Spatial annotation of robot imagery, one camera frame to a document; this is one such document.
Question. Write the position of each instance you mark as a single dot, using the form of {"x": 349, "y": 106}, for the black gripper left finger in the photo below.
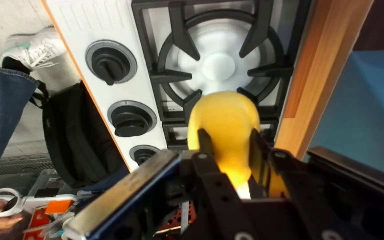
{"x": 206, "y": 145}

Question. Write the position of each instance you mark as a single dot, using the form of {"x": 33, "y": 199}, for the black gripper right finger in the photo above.
{"x": 259, "y": 151}

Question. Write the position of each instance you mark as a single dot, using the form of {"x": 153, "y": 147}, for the yellow round plush toy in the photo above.
{"x": 226, "y": 125}

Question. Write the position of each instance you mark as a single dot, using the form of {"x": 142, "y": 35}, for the black stove knob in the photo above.
{"x": 145, "y": 155}
{"x": 133, "y": 119}
{"x": 111, "y": 62}

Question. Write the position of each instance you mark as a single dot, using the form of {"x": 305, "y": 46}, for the wooden stove surround counter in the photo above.
{"x": 321, "y": 67}

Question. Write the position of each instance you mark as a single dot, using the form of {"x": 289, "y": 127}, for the toy stove top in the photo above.
{"x": 179, "y": 41}

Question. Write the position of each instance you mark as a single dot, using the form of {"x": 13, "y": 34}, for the white gas stove top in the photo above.
{"x": 99, "y": 22}

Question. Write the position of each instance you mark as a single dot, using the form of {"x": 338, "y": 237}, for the black backpack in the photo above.
{"x": 74, "y": 138}

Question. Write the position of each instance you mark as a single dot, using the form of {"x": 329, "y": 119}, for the small orange block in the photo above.
{"x": 59, "y": 207}

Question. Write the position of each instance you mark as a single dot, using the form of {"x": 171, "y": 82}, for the person in blue jeans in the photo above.
{"x": 1, "y": 115}

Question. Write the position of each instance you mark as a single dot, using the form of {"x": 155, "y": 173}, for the silver wrist mount bar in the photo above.
{"x": 121, "y": 198}

